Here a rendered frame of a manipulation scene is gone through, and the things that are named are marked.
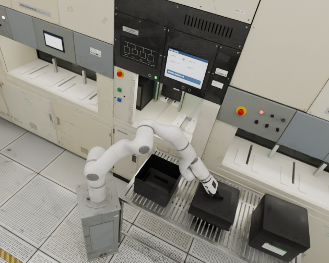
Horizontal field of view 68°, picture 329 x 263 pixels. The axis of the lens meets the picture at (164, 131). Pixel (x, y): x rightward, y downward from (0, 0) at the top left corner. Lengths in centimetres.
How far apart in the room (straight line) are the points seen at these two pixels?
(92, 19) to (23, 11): 69
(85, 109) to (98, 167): 110
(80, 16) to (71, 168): 170
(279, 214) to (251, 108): 71
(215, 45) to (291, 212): 118
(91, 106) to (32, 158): 111
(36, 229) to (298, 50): 252
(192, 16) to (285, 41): 54
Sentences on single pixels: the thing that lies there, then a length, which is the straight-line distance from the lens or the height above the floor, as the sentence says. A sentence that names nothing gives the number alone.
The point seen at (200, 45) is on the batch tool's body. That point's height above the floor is 176.
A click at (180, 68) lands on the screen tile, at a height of 157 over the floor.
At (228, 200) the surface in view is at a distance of 179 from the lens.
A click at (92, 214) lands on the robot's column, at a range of 182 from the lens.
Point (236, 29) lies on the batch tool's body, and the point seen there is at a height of 191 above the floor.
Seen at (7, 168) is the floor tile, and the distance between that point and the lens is 324.
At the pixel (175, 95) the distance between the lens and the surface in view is 248.
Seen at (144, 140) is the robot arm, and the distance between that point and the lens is 129.
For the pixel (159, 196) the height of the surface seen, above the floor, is 86.
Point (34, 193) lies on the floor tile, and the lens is 293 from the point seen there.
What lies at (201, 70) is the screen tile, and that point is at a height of 160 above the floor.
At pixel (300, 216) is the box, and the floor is 101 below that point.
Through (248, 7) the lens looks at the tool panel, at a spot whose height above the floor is 203.
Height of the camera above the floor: 234
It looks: 42 degrees down
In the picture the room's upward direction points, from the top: 11 degrees clockwise
